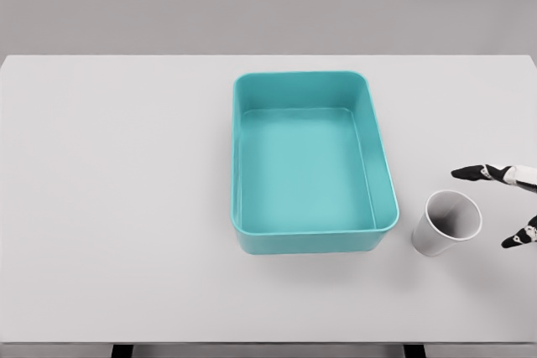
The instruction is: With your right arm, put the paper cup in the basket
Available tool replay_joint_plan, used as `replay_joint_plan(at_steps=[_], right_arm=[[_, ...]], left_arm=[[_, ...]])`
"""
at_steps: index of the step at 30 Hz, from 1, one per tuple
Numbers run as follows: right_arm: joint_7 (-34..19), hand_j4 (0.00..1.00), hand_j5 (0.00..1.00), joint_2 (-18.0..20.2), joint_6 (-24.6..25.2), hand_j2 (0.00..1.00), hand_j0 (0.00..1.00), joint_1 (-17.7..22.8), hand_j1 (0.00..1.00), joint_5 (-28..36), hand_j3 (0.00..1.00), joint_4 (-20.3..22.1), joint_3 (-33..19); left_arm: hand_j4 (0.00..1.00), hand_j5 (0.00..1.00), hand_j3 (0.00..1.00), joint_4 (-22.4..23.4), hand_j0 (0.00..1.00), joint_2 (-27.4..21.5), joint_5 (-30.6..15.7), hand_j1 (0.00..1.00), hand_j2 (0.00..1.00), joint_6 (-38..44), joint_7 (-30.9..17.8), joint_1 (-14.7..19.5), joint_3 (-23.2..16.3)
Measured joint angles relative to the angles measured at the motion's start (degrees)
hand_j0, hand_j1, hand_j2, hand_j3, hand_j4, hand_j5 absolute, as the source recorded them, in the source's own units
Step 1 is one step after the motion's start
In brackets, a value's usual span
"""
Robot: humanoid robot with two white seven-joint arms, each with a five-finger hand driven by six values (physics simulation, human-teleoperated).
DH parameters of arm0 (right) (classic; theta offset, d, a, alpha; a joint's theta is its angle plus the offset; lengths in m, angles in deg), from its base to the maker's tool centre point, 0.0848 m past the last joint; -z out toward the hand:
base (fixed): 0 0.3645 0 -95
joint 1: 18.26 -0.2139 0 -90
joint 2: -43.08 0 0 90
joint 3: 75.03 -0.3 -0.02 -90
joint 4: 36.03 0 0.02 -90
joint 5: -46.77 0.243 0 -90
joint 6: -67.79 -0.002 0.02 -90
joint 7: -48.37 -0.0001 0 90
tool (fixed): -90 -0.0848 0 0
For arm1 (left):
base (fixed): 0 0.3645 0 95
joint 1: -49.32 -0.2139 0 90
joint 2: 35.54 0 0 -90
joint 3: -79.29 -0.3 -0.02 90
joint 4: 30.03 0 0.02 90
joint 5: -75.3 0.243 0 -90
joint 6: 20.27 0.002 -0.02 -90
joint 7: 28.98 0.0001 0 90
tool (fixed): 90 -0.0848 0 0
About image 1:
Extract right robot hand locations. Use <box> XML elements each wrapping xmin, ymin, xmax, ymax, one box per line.
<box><xmin>450</xmin><ymin>162</ymin><xmax>537</xmax><ymax>250</ymax></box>

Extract white paper cup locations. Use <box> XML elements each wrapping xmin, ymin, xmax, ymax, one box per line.
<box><xmin>411</xmin><ymin>189</ymin><xmax>483</xmax><ymax>258</ymax></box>

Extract teal plastic basket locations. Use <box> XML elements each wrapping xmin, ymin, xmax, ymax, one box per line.
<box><xmin>228</xmin><ymin>70</ymin><xmax>400</xmax><ymax>256</ymax></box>

